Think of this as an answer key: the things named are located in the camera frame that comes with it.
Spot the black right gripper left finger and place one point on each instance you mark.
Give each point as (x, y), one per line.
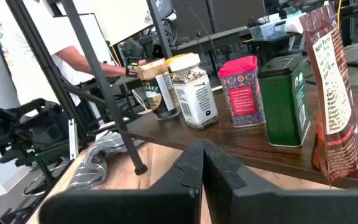
(166, 205)

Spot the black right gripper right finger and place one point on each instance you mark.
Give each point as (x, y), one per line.
(259, 208)

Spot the green black pepper tin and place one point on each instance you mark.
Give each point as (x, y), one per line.
(278, 109)

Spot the seed seasoning jar white lid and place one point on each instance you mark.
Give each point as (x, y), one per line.
(194, 99)

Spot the smoked paprika tin red lid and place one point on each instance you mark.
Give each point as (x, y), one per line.
(242, 99)

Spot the furikake jar with tan lid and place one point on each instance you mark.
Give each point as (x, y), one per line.
(157, 93)

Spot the taco seasoning mix packet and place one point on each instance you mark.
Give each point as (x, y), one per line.
(334, 93)

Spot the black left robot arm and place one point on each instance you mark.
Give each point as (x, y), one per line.
(26, 130)

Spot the grey checked cloth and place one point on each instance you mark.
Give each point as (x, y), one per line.
(98, 161)

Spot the white metal strip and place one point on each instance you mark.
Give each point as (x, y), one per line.
(73, 140)

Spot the black handheld device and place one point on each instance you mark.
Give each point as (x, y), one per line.
(132, 67)

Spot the grey background desk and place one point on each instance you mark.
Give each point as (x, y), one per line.
(210, 37)

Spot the clear plastic bin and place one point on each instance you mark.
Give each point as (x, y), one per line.
(269, 31)

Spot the cream board panel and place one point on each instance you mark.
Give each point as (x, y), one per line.
(120, 18)

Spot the person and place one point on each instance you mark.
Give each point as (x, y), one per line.
(33, 46)

